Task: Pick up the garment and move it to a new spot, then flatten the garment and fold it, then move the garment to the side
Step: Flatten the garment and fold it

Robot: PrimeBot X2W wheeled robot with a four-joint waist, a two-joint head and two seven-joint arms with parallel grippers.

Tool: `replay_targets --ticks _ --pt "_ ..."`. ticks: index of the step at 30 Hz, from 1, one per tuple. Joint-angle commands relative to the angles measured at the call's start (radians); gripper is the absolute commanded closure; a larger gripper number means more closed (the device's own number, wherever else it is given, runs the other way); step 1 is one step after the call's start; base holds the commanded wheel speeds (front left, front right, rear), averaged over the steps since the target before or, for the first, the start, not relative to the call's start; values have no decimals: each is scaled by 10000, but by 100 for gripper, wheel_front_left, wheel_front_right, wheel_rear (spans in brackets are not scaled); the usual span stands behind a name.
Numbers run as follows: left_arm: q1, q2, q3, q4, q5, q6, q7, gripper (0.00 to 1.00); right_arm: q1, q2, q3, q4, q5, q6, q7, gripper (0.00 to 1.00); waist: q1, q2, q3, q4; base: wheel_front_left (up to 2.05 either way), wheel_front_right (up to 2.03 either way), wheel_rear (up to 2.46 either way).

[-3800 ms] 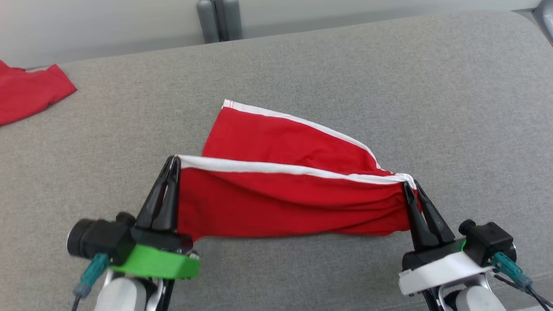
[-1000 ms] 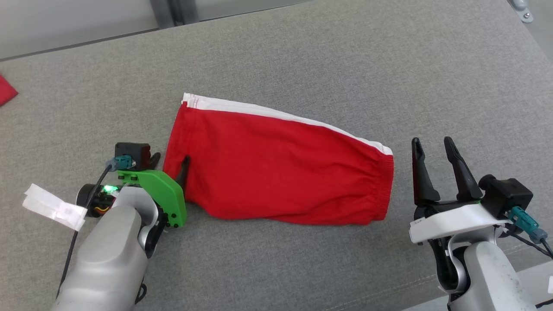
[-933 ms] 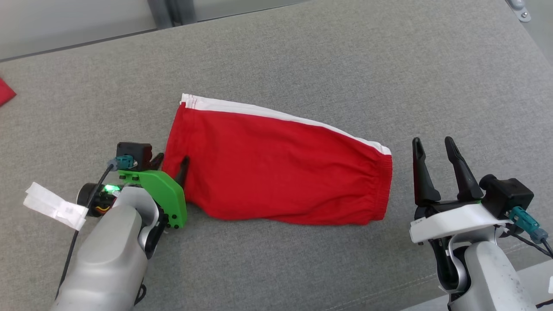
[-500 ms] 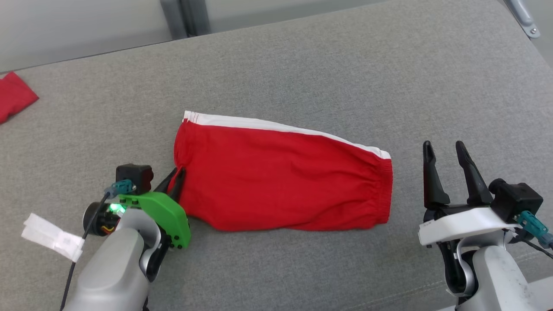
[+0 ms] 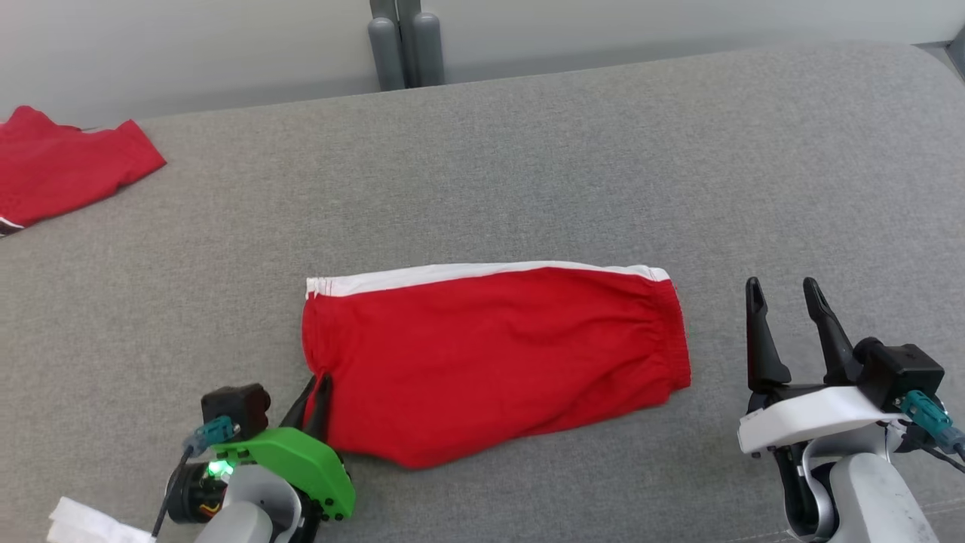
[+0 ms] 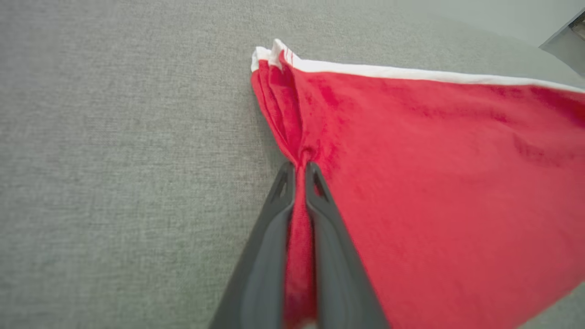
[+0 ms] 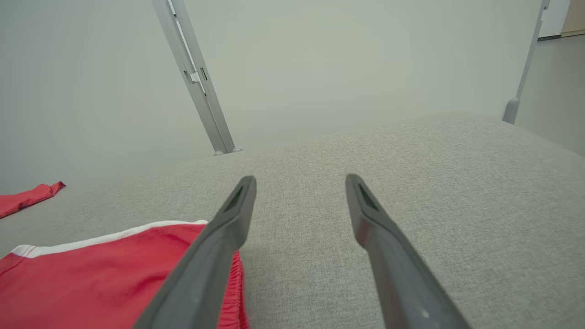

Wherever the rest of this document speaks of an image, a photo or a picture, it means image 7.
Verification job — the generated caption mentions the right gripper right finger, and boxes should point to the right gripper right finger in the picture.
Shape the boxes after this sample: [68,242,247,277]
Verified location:
[345,174,471,329]

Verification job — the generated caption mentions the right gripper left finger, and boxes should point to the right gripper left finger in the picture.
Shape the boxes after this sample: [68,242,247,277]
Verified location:
[133,175,257,329]

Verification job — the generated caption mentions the red shorts with white trim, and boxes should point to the red shorts with white trim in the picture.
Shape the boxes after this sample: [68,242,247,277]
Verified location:
[0,220,250,329]

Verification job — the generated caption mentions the red and white t-shirt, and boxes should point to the red and white t-shirt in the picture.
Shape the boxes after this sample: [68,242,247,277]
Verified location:
[0,181,66,219]

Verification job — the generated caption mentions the beige door panel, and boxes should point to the beige door panel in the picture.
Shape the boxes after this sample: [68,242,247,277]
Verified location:
[561,0,585,37]

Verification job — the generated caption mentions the grey metal partition post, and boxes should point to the grey metal partition post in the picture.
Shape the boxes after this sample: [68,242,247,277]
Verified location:
[170,0,244,154]
[152,0,225,157]

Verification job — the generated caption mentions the slim partition end post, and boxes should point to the slim partition end post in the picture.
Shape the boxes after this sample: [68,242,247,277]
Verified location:
[502,0,551,125]

